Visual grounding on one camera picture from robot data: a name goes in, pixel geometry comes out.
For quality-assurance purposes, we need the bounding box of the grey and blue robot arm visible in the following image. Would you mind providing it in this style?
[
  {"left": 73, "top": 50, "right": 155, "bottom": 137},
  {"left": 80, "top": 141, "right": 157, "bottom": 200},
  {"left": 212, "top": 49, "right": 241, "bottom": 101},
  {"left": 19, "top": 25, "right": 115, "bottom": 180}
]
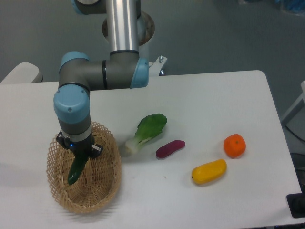
[{"left": 53, "top": 0, "right": 149, "bottom": 159}]

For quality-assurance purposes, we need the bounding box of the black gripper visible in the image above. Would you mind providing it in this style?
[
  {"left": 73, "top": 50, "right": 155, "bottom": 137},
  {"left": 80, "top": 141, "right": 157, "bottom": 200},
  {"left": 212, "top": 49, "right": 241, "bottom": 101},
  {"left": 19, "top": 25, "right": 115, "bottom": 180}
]
[{"left": 56, "top": 131, "right": 103, "bottom": 159}]

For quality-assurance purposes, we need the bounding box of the white furniture frame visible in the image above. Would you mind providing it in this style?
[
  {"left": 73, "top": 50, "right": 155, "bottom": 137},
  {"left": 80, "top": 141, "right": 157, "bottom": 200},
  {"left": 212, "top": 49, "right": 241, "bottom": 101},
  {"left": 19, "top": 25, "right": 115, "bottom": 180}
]
[{"left": 280, "top": 81, "right": 305, "bottom": 126}]

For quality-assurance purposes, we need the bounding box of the woven wicker basket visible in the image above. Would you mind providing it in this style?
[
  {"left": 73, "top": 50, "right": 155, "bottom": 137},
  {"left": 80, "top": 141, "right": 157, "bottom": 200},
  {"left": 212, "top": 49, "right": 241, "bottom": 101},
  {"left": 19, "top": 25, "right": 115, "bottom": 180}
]
[{"left": 46, "top": 122, "right": 122, "bottom": 213}]

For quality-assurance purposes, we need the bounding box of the green bok choy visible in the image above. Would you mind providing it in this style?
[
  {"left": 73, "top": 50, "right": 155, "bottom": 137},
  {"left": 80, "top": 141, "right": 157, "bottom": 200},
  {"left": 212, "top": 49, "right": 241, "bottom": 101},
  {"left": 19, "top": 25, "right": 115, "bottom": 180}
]
[{"left": 125, "top": 114, "right": 167, "bottom": 155}]

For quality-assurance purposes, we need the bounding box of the green cucumber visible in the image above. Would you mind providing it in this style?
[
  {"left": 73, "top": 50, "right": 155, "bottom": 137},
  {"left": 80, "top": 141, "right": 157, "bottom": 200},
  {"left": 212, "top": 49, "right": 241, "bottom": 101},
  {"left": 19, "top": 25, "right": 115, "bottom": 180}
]
[{"left": 68, "top": 151, "right": 89, "bottom": 186}]

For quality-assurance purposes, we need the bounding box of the yellow mango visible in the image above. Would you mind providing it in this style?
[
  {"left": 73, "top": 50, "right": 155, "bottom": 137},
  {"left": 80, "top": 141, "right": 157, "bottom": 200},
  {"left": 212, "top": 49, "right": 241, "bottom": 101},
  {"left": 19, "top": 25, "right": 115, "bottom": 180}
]
[{"left": 191, "top": 159, "right": 227, "bottom": 185}]

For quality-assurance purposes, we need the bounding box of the black box at table edge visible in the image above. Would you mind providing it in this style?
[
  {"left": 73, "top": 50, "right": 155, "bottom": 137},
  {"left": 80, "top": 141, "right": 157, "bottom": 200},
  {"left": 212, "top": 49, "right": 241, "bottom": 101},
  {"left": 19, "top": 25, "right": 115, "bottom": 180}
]
[{"left": 286, "top": 193, "right": 305, "bottom": 219}]

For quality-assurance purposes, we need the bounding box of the orange tangerine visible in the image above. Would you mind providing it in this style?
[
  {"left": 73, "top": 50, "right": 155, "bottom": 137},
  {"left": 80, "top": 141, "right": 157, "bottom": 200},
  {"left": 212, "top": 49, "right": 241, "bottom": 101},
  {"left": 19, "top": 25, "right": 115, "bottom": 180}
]
[{"left": 223, "top": 134, "right": 246, "bottom": 158}]

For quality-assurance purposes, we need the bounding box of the white chair seat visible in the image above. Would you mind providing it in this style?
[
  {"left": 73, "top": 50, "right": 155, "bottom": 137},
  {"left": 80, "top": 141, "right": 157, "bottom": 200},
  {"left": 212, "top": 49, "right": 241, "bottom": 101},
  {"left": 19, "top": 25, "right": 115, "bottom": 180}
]
[{"left": 0, "top": 62, "right": 43, "bottom": 85}]

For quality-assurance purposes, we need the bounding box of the purple sweet potato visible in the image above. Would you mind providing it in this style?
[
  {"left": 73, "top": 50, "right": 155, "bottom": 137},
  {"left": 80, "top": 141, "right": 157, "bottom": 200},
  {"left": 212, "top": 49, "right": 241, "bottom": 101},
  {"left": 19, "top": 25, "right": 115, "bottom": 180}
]
[{"left": 156, "top": 140, "right": 185, "bottom": 159}]

